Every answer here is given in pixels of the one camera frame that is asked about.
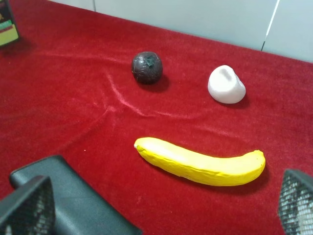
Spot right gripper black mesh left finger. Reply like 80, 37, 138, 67
0, 176, 54, 235

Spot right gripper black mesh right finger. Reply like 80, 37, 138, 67
278, 169, 313, 235

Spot black pump bottle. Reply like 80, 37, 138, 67
0, 0, 20, 47

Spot black leather pouch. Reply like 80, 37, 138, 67
9, 155, 143, 235

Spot yellow toy banana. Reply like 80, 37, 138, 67
134, 137, 266, 187

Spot red velvet tablecloth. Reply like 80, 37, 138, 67
0, 0, 313, 235

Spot white pink foam lump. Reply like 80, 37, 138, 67
207, 65, 246, 104

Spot dark maroon ball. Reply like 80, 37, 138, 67
131, 51, 163, 85

